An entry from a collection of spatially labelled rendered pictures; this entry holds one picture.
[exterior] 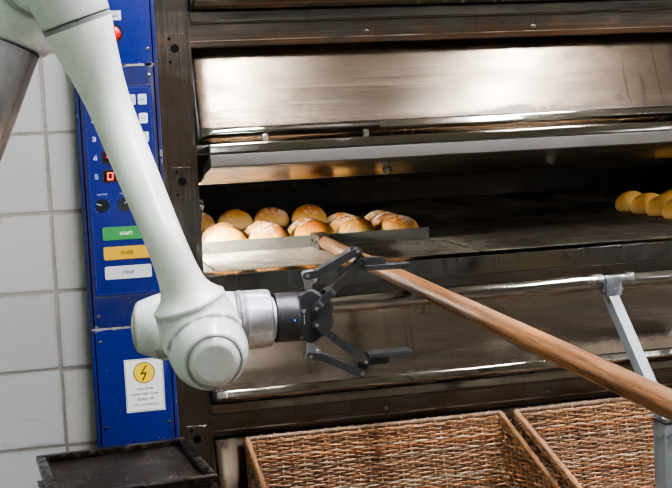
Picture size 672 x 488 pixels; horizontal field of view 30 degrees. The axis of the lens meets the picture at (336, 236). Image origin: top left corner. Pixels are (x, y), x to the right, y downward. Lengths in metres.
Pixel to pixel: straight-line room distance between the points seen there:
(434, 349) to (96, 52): 1.14
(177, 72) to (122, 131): 0.71
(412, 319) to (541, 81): 0.57
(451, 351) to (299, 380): 0.33
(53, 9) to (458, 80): 1.08
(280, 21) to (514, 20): 0.50
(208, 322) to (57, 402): 0.90
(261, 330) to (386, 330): 0.78
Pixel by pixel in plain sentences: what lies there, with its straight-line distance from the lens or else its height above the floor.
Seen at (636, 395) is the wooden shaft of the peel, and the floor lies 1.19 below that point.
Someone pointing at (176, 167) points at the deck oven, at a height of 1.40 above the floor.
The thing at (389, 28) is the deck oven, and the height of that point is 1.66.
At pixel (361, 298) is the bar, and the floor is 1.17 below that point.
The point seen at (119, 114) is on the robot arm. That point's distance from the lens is 1.80.
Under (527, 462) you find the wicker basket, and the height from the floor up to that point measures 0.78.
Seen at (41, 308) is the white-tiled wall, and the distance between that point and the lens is 2.50.
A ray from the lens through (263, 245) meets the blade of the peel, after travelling 2.92.
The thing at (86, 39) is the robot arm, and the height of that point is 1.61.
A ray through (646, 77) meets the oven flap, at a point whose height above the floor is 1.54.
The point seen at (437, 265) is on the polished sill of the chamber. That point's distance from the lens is 2.62.
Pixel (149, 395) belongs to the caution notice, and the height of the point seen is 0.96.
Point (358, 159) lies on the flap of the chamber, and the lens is 2.40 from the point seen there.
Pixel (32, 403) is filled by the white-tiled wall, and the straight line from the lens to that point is 2.53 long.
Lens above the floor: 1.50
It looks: 6 degrees down
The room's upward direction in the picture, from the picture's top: 3 degrees counter-clockwise
